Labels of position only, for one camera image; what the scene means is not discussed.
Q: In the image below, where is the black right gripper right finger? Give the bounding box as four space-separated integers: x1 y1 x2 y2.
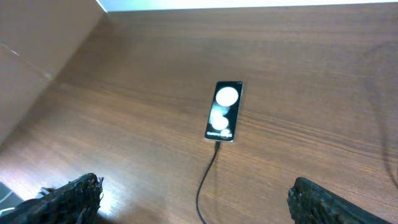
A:
287 177 391 224

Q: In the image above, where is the black Galaxy flip phone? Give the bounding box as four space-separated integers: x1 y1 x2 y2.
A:
204 81 244 142

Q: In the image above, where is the black charger cable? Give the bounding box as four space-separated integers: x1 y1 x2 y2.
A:
195 40 398 224

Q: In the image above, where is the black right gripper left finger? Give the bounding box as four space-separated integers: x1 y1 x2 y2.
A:
1 173 104 224

